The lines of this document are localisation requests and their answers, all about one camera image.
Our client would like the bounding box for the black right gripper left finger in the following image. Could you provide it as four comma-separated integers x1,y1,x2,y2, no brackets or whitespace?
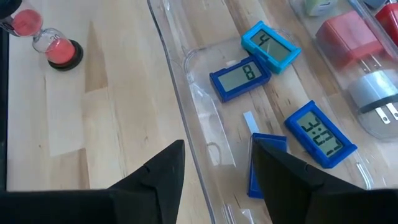
0,139,186,224

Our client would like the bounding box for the teal digital timer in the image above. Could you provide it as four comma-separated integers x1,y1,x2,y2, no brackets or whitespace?
241,20,302,75

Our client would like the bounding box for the silver plug adapter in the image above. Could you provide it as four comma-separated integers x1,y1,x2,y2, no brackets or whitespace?
347,70,398,125

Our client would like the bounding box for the blue digital timer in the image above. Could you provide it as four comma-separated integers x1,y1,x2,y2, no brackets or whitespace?
209,55,272,103
243,111,289,199

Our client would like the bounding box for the purple digital timer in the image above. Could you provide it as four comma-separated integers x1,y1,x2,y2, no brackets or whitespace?
284,100,358,169

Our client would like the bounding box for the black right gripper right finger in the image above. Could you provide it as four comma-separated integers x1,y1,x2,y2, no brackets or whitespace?
251,139,398,224

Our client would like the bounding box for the clear plastic bin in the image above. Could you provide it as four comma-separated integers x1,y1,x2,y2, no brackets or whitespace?
146,0,398,224
289,0,398,142

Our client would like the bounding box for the black hourglass red sand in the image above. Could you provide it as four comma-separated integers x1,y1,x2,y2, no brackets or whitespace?
0,0,84,72

